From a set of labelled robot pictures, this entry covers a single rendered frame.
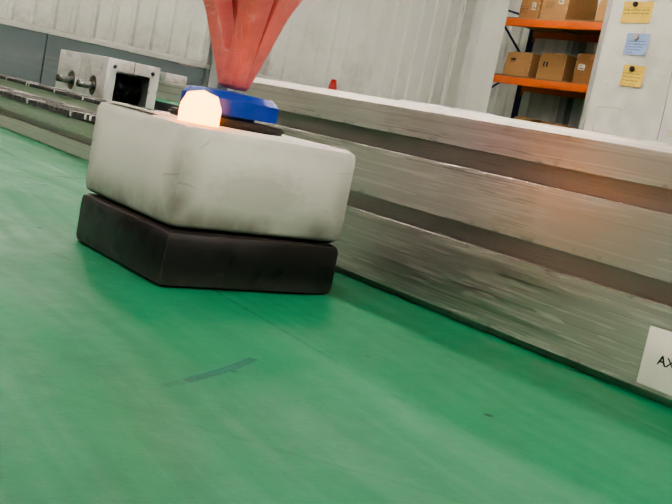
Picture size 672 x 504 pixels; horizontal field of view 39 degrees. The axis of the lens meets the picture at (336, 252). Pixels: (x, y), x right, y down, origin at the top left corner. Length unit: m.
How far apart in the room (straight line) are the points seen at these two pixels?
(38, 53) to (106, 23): 0.93
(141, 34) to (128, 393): 12.30
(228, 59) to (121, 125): 0.05
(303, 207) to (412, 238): 0.06
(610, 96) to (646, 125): 0.22
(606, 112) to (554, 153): 3.69
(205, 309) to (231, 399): 0.09
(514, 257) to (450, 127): 0.06
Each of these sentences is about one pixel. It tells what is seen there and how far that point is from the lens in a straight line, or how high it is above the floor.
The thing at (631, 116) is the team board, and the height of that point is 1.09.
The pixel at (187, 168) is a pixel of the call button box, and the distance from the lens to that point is 0.34.
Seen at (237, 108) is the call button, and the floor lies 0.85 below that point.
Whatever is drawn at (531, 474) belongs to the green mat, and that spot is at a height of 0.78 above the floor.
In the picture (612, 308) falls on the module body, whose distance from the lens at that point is 0.35.
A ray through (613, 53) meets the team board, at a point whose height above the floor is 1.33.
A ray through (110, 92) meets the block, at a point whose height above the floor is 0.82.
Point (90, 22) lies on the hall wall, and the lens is 12.26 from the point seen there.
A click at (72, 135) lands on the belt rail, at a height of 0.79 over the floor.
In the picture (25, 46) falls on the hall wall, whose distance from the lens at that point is 12.01.
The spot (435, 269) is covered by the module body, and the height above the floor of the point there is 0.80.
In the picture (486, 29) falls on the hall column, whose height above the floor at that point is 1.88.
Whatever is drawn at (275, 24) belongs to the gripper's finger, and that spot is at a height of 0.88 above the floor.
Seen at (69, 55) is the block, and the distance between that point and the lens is 1.69.
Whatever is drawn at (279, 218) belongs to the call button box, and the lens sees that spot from 0.37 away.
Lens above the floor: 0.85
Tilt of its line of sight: 8 degrees down
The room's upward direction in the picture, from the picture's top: 11 degrees clockwise
